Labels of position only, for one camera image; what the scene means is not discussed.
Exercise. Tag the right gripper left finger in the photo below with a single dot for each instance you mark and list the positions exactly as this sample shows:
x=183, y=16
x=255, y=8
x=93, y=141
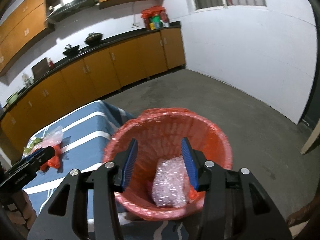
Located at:
x=64, y=216

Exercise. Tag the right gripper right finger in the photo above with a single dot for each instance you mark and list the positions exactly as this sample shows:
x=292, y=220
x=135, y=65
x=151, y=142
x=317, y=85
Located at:
x=236, y=206

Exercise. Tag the green plastic bag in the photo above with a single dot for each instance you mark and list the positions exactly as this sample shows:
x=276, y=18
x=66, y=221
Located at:
x=31, y=145

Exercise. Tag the small red plastic bag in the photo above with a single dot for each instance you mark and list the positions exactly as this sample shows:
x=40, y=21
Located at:
x=54, y=162

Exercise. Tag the magenta plastic bag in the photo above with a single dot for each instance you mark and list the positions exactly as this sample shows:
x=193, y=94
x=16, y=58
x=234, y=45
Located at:
x=53, y=138

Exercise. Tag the clear bubble wrap bag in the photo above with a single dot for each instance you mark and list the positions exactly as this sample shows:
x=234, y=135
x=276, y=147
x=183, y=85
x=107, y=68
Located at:
x=171, y=183

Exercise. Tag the red lined trash basket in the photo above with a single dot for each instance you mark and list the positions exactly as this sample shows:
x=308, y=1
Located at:
x=159, y=132

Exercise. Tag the person's hand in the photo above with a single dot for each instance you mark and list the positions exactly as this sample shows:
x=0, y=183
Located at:
x=26, y=215

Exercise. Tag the wooden chair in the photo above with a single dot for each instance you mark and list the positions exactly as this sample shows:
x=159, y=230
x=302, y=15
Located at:
x=304, y=224

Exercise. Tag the green basin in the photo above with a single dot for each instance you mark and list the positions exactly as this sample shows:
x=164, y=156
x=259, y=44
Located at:
x=11, y=99

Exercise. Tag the blue striped tablecloth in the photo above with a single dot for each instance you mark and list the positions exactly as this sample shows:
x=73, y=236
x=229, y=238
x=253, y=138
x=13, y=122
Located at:
x=86, y=132

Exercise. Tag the clear jar on counter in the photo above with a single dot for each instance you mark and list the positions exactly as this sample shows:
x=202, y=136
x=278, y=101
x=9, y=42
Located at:
x=27, y=80

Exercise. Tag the dark cutting board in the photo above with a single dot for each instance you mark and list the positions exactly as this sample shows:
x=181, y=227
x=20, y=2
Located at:
x=40, y=69

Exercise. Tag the red bottle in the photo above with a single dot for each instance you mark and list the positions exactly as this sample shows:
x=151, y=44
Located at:
x=50, y=64

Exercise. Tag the lower wooden cabinets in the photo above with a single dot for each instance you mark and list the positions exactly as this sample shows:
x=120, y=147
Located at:
x=87, y=77

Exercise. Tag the wooden cabinets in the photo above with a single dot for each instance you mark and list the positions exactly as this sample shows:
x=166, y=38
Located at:
x=87, y=77
x=26, y=22

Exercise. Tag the black wok left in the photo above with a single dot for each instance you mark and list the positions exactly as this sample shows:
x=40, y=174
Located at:
x=71, y=50

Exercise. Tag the upper wooden cabinets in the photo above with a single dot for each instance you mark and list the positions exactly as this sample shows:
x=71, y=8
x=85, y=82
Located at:
x=26, y=22

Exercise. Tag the black lidded wok right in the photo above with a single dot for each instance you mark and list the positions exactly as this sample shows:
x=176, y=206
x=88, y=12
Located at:
x=93, y=38

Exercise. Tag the steel range hood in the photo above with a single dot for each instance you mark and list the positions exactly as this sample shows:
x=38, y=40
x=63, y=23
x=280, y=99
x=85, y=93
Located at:
x=58, y=10

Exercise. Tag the red bag with bottles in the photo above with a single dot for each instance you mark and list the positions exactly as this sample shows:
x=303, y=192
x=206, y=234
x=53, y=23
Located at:
x=155, y=18

